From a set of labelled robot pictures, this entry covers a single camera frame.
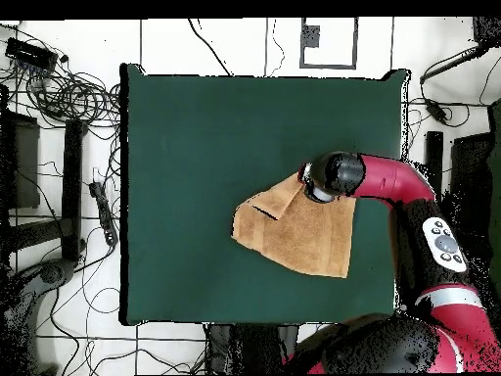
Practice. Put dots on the grey rectangular frame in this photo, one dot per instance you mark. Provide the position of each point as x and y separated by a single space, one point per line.
355 43

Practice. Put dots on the black stand base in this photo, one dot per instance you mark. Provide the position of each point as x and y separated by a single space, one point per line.
51 272

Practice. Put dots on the black power strip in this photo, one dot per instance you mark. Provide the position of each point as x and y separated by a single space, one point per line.
102 211

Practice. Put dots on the black power adapter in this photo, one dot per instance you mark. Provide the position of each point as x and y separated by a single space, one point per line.
436 111

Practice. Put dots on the black flat panel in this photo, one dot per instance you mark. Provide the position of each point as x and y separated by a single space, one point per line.
23 164
469 168

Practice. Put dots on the tan terry towel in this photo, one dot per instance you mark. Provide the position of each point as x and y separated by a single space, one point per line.
305 239

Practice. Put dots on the black electronics box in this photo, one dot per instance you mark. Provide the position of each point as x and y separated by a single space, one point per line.
31 53

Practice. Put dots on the dark green table cloth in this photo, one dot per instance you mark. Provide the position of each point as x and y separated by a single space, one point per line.
195 137

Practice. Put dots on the black rod with head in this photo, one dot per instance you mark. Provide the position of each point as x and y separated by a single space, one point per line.
487 31

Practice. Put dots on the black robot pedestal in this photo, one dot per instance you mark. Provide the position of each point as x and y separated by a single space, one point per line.
250 348

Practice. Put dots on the black upright bar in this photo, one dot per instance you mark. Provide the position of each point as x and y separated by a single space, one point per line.
72 188
434 156

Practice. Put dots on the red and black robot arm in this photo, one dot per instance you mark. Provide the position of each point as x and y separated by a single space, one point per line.
391 180

